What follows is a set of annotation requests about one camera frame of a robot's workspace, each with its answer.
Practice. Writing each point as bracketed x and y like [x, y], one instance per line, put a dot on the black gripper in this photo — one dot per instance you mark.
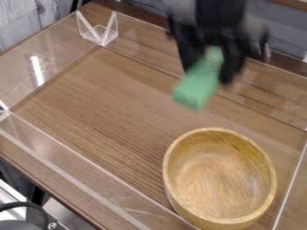
[198, 20]

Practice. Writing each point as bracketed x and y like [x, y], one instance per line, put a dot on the brown wooden bowl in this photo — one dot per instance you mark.
[219, 178]

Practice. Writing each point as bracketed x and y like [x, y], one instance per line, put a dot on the clear acrylic tray wall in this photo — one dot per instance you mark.
[89, 121]

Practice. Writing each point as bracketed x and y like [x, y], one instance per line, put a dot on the green rectangular block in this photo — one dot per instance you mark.
[193, 91]

